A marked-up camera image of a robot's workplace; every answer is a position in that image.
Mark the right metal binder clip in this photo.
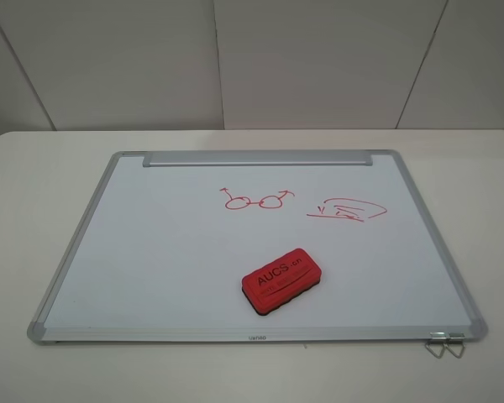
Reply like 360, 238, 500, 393
444, 332, 465, 359

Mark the metal binder clip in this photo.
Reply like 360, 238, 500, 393
425, 332, 447, 359
444, 332, 465, 359

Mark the white aluminium-framed whiteboard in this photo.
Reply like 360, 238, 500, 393
27, 149, 487, 343

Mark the red whiteboard eraser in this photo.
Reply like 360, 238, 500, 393
241, 249, 323, 316

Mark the left metal binder clip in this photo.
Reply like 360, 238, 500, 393
425, 332, 447, 359

